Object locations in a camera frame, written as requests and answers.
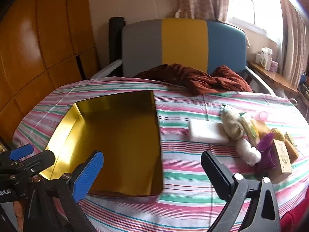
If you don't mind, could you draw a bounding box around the black bed post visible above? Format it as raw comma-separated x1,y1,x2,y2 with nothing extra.
109,17,126,64

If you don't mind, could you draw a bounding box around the wooden shelf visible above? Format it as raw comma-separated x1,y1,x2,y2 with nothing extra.
249,61,300,95

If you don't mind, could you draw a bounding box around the grey yellow blue chair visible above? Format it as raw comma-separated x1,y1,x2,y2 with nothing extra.
121,18,248,79

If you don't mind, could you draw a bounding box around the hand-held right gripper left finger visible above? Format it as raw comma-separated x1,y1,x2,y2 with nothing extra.
23,150,104,232

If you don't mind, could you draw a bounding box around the beige patterned curtain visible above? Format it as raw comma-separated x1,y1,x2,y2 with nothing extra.
177,0,230,22
276,0,309,87

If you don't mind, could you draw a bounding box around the yellow plush toy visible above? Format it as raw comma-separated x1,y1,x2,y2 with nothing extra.
251,119,300,163

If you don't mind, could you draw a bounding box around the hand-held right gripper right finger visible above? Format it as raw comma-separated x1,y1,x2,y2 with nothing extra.
201,150,282,232

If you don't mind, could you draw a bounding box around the brown cloth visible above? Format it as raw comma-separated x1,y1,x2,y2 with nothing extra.
134,63,253,96

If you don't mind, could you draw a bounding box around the cracker packet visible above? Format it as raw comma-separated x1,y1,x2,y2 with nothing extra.
239,111,260,147

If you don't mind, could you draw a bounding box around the brown box with gold lining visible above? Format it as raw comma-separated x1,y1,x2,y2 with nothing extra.
39,90,164,197

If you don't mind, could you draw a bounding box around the small pale printed carton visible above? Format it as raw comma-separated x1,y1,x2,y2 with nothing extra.
273,139,293,174

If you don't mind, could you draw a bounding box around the red cloth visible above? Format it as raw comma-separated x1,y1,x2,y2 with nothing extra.
280,208,309,232

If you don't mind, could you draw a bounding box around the window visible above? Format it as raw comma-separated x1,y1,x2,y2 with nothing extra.
227,0,284,44

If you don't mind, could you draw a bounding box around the white and green box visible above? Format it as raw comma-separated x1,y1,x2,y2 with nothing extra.
255,47,273,69

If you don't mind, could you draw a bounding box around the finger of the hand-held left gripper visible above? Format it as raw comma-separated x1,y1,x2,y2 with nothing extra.
10,149,56,177
0,143,34,167

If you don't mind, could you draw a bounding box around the white rectangular box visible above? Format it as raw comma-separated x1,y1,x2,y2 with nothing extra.
188,118,230,144

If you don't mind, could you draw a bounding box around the wooden wardrobe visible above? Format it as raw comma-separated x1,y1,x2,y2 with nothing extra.
0,0,100,143

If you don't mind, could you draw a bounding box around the purple packet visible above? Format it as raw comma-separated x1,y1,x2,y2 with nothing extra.
256,133,278,172

